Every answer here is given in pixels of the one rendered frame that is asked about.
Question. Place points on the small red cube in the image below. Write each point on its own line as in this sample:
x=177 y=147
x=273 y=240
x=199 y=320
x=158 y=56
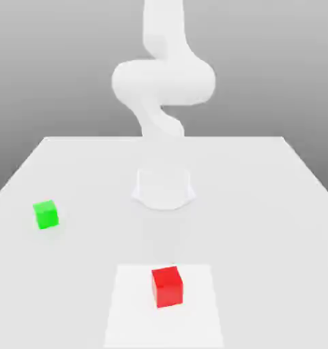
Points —
x=167 y=287

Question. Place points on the small green cube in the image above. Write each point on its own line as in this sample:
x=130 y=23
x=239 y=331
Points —
x=45 y=214

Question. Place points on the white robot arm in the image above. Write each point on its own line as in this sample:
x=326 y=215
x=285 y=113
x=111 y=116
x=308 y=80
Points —
x=163 y=81

